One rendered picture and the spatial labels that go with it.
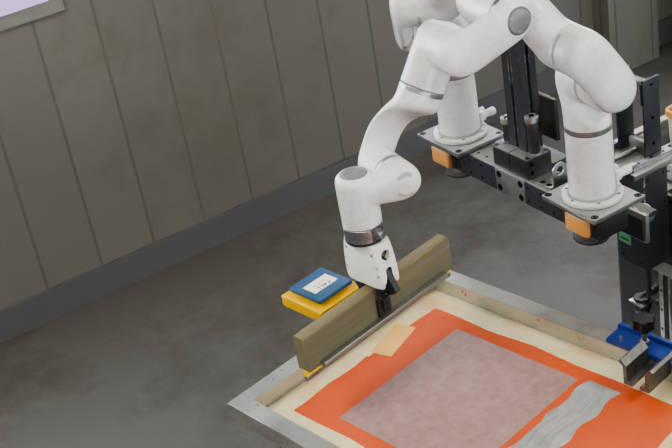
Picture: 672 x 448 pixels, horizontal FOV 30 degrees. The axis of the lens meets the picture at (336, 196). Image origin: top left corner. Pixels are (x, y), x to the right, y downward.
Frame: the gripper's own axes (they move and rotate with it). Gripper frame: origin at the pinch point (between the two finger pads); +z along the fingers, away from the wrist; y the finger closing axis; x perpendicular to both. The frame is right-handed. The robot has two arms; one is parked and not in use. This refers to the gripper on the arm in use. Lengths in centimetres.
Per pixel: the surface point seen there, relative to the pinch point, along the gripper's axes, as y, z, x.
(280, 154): 204, 86, -139
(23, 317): 226, 104, -25
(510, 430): -32.7, 14.5, 2.4
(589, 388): -37.9, 14.0, -14.4
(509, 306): -11.3, 11.6, -24.8
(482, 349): -12.9, 14.7, -13.7
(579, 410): -39.7, 14.3, -8.7
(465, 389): -18.3, 14.5, -2.1
